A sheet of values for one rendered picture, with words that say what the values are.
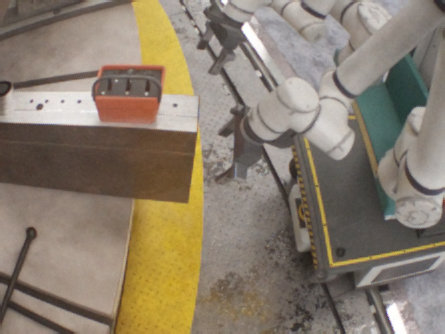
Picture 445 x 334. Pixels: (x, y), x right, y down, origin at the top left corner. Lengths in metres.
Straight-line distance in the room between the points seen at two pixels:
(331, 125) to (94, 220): 0.94
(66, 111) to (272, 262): 1.02
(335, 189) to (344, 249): 0.25
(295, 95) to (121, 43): 1.35
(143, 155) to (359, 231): 0.80
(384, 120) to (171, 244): 0.97
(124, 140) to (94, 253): 0.40
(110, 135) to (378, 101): 0.87
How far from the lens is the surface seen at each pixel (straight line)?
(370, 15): 1.70
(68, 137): 1.65
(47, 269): 1.78
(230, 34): 1.53
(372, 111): 1.74
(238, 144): 1.31
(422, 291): 2.36
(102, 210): 1.86
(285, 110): 1.17
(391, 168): 1.53
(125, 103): 1.50
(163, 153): 1.65
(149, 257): 2.12
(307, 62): 2.88
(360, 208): 2.00
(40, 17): 2.59
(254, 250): 2.17
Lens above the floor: 1.92
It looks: 56 degrees down
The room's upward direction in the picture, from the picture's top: 10 degrees clockwise
